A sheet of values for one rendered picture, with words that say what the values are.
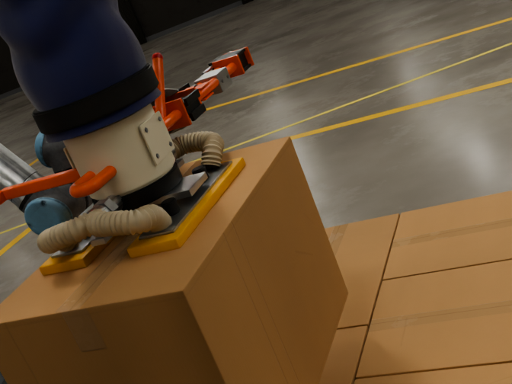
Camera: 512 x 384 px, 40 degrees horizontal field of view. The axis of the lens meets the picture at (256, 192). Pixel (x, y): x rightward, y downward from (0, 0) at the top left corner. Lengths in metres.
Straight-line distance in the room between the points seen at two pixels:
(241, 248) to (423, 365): 0.56
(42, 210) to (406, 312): 0.87
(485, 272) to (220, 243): 0.88
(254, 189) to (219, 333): 0.32
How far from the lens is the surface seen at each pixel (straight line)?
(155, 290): 1.04
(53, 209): 1.55
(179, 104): 1.48
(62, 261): 1.28
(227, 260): 1.13
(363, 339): 1.72
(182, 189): 1.26
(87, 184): 1.20
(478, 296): 1.75
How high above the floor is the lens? 1.46
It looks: 18 degrees down
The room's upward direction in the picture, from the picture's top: 22 degrees counter-clockwise
